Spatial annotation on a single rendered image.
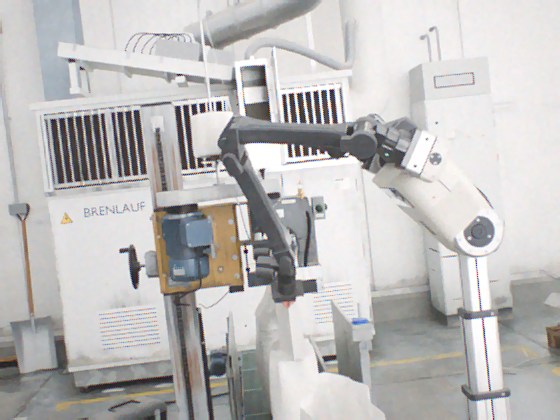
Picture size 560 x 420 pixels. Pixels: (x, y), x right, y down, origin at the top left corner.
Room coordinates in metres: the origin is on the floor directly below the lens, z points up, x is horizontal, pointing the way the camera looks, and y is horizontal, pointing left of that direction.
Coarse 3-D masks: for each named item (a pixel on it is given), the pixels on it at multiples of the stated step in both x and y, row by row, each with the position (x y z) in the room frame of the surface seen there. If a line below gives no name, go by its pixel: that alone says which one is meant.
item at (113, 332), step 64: (64, 128) 5.92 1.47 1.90; (128, 128) 5.95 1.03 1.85; (64, 192) 5.81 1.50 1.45; (128, 192) 5.86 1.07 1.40; (320, 192) 5.93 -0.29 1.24; (64, 256) 5.83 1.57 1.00; (320, 256) 5.93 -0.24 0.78; (64, 320) 5.83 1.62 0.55; (128, 320) 5.85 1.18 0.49; (320, 320) 5.92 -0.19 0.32
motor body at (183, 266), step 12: (168, 216) 2.98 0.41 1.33; (180, 216) 2.97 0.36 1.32; (192, 216) 2.98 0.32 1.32; (168, 228) 2.99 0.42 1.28; (168, 240) 3.00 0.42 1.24; (180, 240) 2.97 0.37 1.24; (168, 252) 3.00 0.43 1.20; (180, 252) 2.98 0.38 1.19; (192, 252) 2.98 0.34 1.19; (168, 264) 3.01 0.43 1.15; (180, 264) 2.97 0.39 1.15; (192, 264) 2.97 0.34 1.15; (204, 264) 3.00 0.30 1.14; (180, 276) 2.97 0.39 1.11; (192, 276) 2.97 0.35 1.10; (204, 276) 3.00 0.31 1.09
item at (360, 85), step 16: (368, 64) 6.25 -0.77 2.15; (384, 64) 6.30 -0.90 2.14; (352, 80) 6.32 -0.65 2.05; (368, 80) 6.26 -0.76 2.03; (384, 80) 6.30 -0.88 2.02; (352, 96) 6.27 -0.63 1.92; (368, 96) 6.25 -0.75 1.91; (384, 96) 6.30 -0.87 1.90; (352, 112) 6.25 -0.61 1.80; (368, 112) 6.27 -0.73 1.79
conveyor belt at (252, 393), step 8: (248, 352) 4.88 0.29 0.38; (248, 360) 4.67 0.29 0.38; (248, 368) 4.48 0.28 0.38; (256, 368) 4.46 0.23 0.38; (248, 376) 4.31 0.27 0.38; (256, 376) 4.29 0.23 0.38; (248, 384) 4.15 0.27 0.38; (256, 384) 4.13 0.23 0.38; (248, 392) 4.00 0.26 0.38; (256, 392) 3.98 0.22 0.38; (248, 400) 3.85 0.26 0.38; (256, 400) 3.84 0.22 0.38; (264, 400) 3.82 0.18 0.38; (248, 408) 3.72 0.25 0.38; (256, 408) 3.71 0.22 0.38; (264, 408) 3.70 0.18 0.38; (248, 416) 3.60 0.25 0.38; (256, 416) 3.59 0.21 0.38; (264, 416) 3.58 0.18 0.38; (272, 416) 3.56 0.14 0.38
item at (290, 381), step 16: (288, 320) 2.72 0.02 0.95; (288, 336) 2.75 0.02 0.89; (272, 352) 2.90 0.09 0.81; (288, 352) 2.77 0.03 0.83; (304, 352) 2.81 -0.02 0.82; (272, 368) 2.79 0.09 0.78; (288, 368) 2.74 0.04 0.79; (304, 368) 2.73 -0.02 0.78; (272, 384) 2.79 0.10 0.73; (288, 384) 2.72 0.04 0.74; (304, 384) 2.72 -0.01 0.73; (272, 400) 2.80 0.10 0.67; (288, 400) 2.72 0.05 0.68; (288, 416) 2.72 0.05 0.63
